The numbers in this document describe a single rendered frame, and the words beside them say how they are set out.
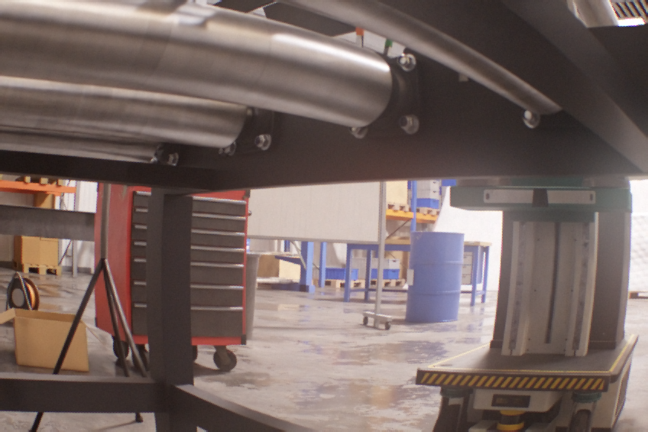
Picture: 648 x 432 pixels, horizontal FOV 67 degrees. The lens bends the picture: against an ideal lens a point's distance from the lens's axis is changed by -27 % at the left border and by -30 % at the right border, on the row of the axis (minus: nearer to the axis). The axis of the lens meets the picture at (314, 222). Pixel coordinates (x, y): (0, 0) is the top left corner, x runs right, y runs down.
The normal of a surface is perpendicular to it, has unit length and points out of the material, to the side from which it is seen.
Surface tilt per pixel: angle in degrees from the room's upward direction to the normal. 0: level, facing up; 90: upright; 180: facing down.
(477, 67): 171
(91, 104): 115
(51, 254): 90
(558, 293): 90
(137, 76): 154
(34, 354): 90
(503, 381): 90
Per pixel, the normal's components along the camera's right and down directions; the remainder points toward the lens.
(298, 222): 0.32, -0.03
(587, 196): -0.61, -0.06
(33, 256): 0.69, 0.00
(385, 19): 0.12, 0.97
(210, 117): 0.63, 0.33
